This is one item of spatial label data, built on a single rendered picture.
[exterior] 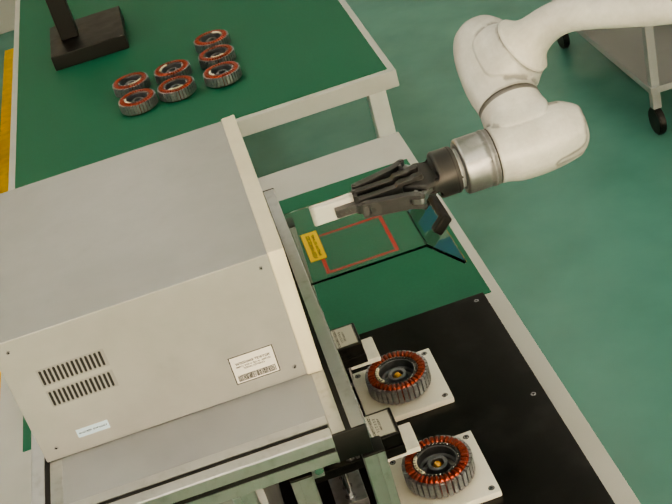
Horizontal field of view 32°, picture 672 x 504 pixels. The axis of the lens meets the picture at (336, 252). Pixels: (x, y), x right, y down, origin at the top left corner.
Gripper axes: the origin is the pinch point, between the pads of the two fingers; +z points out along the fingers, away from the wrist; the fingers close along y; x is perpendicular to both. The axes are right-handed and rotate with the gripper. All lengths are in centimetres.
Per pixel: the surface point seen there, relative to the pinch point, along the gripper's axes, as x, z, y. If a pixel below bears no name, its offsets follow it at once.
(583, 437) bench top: -43, -27, -20
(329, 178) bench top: -44, -9, 90
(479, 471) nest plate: -40.0, -8.7, -22.7
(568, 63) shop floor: -119, -127, 254
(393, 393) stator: -37.0, -1.0, -1.5
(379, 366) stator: -36.7, -0.7, 6.3
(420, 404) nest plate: -40.1, -4.8, -2.9
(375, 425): -26.1, 4.6, -20.4
